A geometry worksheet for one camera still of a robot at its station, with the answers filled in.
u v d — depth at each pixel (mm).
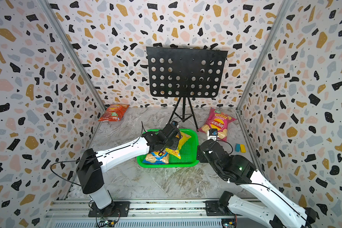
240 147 976
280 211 393
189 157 933
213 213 731
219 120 1017
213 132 574
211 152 451
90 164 479
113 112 1086
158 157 852
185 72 744
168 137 624
